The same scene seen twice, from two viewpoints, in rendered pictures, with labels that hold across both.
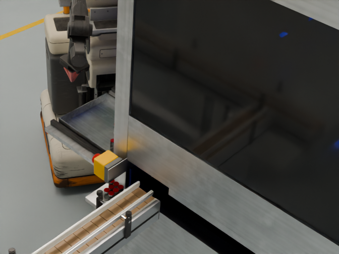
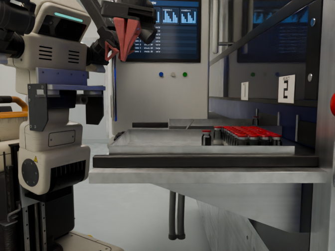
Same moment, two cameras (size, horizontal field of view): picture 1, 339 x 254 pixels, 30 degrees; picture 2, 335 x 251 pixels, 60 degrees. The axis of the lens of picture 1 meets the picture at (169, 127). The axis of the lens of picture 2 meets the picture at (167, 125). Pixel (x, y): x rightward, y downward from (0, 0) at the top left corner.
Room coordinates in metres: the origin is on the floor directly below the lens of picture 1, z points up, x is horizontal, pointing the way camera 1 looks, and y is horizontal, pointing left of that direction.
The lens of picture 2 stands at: (1.50, 0.69, 1.01)
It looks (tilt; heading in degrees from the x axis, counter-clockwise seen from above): 6 degrees down; 321
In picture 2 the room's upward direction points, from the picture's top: straight up
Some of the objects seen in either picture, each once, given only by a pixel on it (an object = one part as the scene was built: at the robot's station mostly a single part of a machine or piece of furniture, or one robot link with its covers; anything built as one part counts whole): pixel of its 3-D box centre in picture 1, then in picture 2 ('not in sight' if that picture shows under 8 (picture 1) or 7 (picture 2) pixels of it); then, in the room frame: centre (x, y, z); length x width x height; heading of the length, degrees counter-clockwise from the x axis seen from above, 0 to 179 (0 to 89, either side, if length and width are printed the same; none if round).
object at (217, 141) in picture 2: not in sight; (217, 135); (1.99, 0.13, 0.91); 0.02 x 0.02 x 0.05
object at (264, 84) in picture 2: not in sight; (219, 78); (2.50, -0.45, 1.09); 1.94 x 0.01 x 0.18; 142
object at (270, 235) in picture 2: not in sight; (217, 147); (2.52, -0.46, 0.73); 1.98 x 0.01 x 0.25; 142
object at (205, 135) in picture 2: not in sight; (206, 141); (1.95, 0.21, 0.90); 0.02 x 0.02 x 0.04
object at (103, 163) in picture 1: (107, 166); not in sight; (1.63, 0.20, 1.00); 0.08 x 0.07 x 0.07; 52
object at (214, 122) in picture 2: not in sight; (217, 126); (2.17, -0.07, 0.90); 0.34 x 0.26 x 0.04; 52
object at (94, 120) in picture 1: (111, 127); (195, 143); (1.97, 0.23, 0.90); 0.34 x 0.26 x 0.04; 51
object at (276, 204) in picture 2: not in sight; (215, 199); (1.89, 0.25, 0.80); 0.34 x 0.03 x 0.13; 52
